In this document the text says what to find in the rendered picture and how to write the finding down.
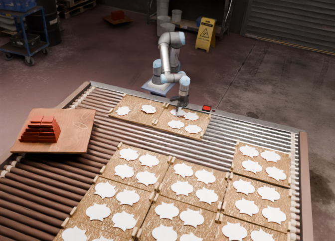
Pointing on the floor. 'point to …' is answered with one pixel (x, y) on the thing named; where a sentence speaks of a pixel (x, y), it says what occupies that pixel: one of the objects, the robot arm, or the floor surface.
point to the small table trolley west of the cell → (8, 52)
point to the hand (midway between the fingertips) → (177, 112)
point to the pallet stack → (75, 0)
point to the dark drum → (51, 5)
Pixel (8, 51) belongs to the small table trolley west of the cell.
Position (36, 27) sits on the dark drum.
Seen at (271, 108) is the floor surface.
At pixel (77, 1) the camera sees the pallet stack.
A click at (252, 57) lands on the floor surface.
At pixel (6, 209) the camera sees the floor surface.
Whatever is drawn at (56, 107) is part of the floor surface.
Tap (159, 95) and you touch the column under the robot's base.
